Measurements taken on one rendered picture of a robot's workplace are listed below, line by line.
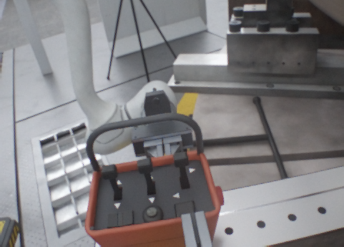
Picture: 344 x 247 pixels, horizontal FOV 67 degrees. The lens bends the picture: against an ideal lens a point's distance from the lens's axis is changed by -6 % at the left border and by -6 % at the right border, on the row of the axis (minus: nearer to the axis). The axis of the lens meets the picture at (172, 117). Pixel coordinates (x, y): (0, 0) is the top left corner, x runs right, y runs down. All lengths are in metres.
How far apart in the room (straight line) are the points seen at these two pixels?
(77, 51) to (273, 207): 0.54
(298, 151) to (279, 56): 0.49
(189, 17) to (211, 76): 2.13
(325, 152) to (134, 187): 0.97
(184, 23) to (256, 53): 2.24
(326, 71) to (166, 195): 1.32
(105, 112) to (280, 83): 1.10
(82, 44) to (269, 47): 0.99
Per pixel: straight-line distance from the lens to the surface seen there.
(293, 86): 1.59
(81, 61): 0.69
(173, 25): 3.55
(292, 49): 1.45
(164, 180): 0.47
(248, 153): 1.21
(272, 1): 1.49
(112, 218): 0.43
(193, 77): 1.64
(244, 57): 1.46
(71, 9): 0.65
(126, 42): 3.30
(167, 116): 0.42
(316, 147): 1.29
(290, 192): 0.59
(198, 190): 0.44
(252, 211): 0.56
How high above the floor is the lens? 1.14
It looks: 35 degrees down
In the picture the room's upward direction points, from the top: 9 degrees counter-clockwise
